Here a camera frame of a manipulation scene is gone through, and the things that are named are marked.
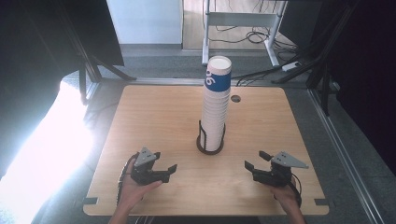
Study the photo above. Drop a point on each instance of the white panel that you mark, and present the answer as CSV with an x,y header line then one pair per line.
x,y
144,21

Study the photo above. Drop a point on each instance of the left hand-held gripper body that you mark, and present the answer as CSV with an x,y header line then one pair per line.
x,y
141,174

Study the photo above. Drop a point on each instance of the metal floor rail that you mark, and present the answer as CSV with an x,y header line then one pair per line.
x,y
345,155

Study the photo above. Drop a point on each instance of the stack of white paper cups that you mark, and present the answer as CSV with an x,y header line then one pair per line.
x,y
214,109

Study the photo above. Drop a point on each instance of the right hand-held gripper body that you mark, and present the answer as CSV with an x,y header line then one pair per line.
x,y
277,177

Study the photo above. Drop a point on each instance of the person's left hand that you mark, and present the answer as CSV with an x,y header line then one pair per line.
x,y
134,194

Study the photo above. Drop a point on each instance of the dark curtain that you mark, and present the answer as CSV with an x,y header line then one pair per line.
x,y
31,46
370,77

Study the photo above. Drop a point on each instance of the white metal desk frame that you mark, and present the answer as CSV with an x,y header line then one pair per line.
x,y
239,19

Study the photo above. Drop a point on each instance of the black tripod stand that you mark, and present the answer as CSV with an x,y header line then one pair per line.
x,y
82,84

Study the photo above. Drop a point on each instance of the white power strip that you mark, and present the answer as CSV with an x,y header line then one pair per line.
x,y
291,66

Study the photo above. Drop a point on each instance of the person's right hand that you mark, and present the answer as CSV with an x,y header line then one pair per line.
x,y
288,197

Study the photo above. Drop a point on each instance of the black metal stand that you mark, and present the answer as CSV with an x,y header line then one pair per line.
x,y
323,81

